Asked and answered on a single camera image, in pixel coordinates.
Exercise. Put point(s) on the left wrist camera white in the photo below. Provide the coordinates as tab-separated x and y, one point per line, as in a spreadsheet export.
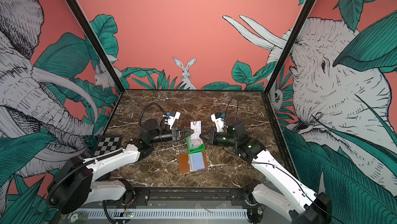
171	117

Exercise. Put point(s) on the right black frame post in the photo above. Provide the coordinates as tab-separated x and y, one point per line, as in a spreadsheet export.
303	15

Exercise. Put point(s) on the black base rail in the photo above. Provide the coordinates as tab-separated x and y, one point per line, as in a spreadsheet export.
141	196

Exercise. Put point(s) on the black frame post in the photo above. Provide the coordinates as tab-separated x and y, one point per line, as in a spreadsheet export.
93	38
303	15

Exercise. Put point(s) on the green plastic tray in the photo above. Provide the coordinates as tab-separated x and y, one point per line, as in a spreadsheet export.
201	148

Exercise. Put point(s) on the white slotted cable duct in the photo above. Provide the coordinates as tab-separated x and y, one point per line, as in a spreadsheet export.
178	213

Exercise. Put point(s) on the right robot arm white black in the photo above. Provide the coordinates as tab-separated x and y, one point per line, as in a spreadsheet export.
295	201

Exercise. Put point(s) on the stack of credit cards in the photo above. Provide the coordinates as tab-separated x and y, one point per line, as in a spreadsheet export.
195	143

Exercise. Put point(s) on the black white checkerboard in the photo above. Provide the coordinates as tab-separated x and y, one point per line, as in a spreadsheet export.
107	144

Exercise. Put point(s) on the brown leather card holder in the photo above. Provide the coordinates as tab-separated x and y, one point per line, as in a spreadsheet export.
192	162

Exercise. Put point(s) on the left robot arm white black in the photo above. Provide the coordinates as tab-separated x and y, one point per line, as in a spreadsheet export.
77	183

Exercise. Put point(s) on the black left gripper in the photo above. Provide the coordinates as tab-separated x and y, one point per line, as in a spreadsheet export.
187	131

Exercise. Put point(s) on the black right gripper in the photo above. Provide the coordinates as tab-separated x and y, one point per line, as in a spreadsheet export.
215	137

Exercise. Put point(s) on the left black frame post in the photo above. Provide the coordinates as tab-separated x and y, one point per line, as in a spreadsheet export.
93	38

